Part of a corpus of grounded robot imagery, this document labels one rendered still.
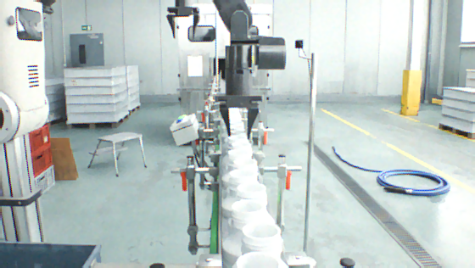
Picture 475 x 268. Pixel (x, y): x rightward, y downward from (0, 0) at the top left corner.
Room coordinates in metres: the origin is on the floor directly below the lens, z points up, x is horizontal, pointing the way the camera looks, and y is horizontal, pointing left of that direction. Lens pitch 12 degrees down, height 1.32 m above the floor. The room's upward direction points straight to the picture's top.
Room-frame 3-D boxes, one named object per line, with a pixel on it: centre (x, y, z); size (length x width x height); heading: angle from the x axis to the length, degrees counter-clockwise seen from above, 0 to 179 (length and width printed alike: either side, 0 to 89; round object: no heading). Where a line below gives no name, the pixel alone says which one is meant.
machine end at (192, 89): (6.24, 0.24, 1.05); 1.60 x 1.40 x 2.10; 3
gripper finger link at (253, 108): (0.79, -0.01, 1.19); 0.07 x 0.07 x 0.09; 3
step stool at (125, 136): (4.30, 1.50, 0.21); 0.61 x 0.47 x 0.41; 56
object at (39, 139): (3.36, 2.17, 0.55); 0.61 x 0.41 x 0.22; 5
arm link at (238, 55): (0.79, -0.01, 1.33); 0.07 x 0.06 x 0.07; 93
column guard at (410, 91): (8.69, -4.25, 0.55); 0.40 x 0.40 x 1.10; 3
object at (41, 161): (3.35, 2.17, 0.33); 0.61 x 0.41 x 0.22; 5
